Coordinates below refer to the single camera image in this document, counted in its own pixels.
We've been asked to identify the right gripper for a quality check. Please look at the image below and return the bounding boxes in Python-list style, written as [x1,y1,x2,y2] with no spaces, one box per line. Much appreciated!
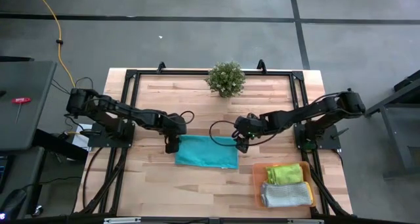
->
[235,115,265,154]

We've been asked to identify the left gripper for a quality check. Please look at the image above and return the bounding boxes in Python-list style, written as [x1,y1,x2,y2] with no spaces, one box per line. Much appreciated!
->
[161,114,181,154]

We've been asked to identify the turquoise microfiber towel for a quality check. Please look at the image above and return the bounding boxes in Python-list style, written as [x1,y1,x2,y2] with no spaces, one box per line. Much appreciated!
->
[174,134,240,170]

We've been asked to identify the orange plastic bin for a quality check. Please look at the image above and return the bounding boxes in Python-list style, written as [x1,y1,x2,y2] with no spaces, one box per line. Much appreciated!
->
[251,161,317,209]

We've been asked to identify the green microfiber towel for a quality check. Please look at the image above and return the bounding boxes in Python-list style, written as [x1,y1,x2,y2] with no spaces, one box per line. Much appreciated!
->
[264,163,305,186]

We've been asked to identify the grey microfiber towel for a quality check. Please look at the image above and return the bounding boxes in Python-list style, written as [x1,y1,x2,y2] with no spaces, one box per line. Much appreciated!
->
[260,181,312,209]

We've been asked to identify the yellow microfiber towel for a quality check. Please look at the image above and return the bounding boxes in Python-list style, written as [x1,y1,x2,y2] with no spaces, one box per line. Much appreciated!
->
[303,181,315,206]

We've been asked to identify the potted plant in black pot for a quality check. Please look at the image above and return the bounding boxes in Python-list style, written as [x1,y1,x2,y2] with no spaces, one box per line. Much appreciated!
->
[205,60,247,99]

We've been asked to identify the silver aluminium bar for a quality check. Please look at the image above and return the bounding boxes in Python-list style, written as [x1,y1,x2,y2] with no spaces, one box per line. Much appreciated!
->
[286,218,325,224]
[103,217,142,224]

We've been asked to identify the white paper sheet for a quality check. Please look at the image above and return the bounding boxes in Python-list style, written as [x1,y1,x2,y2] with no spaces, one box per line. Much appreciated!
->
[71,123,93,152]

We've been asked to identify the grey metal table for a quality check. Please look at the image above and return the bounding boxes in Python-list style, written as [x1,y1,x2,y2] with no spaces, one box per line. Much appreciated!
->
[361,68,420,179]

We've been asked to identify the dark grey desk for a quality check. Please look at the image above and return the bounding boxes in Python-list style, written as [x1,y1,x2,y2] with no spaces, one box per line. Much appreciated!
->
[0,60,58,153]

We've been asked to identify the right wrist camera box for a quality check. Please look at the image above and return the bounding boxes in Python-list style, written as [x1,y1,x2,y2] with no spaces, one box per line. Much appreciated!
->
[233,116,252,139]

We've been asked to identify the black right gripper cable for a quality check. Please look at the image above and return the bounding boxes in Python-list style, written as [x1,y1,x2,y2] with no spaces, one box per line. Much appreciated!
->
[209,120,283,148]

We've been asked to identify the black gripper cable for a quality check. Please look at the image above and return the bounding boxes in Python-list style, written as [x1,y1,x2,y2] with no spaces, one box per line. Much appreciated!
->
[209,120,283,148]
[157,110,196,125]

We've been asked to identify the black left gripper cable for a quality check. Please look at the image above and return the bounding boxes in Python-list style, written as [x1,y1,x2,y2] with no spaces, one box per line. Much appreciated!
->
[157,110,196,125]

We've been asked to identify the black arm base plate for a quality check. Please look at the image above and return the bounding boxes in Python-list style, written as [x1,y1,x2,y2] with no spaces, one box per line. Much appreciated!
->
[293,123,343,150]
[86,121,136,149]

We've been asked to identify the yellow cable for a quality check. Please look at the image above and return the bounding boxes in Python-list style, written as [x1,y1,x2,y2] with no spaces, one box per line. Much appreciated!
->
[31,0,77,89]

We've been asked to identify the red T-handle hex key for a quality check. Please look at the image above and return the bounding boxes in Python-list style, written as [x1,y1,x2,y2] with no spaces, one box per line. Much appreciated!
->
[10,97,33,125]

